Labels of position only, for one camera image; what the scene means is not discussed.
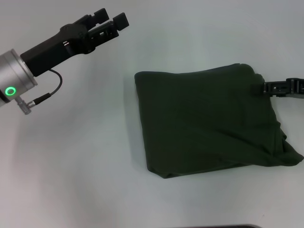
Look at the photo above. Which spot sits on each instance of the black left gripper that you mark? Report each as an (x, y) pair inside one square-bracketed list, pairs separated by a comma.
[(52, 53)]

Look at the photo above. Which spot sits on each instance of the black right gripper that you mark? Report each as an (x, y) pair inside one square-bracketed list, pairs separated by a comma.
[(295, 88)]

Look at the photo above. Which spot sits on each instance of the dark green printed T-shirt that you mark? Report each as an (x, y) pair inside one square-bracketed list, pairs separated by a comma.
[(202, 123)]

